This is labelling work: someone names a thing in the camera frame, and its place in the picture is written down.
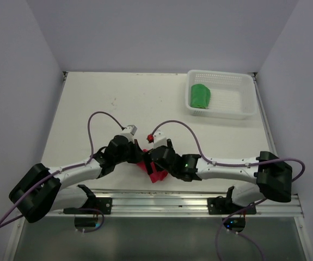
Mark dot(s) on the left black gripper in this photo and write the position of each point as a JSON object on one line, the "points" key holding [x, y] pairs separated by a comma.
{"points": [[137, 152]]}

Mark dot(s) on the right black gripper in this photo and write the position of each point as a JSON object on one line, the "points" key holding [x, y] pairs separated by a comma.
{"points": [[146, 159]]}

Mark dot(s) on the pink towel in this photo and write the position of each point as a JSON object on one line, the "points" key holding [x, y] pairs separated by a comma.
{"points": [[158, 173]]}

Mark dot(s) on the green towel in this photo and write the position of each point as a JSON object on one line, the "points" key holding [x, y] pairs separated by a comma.
{"points": [[200, 96]]}

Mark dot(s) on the clear plastic tray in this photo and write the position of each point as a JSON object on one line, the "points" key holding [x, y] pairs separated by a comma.
{"points": [[232, 95]]}

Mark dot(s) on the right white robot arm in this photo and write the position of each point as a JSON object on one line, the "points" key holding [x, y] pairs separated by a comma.
{"points": [[265, 176]]}

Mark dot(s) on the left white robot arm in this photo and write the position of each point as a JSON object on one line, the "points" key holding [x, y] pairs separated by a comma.
{"points": [[42, 190]]}

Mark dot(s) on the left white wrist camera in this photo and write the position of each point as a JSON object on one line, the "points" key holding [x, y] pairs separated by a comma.
{"points": [[129, 132]]}

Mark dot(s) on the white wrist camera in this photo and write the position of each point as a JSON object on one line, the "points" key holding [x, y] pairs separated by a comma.
{"points": [[129, 132], [159, 139]]}

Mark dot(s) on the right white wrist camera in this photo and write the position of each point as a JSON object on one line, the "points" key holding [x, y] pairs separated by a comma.
{"points": [[159, 139]]}

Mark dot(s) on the aluminium mounting rail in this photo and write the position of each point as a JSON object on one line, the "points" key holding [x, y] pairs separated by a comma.
{"points": [[167, 204]]}

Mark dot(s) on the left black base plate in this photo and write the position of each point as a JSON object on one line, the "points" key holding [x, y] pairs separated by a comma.
{"points": [[103, 204]]}

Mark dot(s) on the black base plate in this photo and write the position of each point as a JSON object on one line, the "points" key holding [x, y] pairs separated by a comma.
{"points": [[103, 204], [222, 206]]}

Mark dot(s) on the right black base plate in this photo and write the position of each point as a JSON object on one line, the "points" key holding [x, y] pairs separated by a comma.
{"points": [[222, 206]]}

